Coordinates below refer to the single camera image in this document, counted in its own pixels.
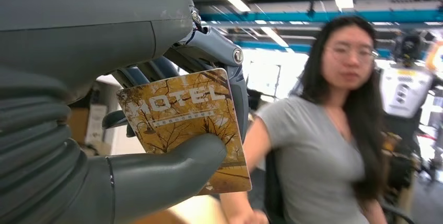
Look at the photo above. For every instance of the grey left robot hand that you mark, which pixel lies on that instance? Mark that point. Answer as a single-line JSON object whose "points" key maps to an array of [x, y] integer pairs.
{"points": [[86, 25]]}

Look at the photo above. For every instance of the yellow autumn-print hotel card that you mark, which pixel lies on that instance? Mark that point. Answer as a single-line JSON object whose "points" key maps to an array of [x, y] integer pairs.
{"points": [[173, 111]]}

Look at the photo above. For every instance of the person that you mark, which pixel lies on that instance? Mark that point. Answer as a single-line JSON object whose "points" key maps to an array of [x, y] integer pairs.
{"points": [[311, 153]]}

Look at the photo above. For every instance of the white and black background robot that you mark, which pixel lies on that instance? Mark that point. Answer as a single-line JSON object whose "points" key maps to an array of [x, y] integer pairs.
{"points": [[403, 87]]}

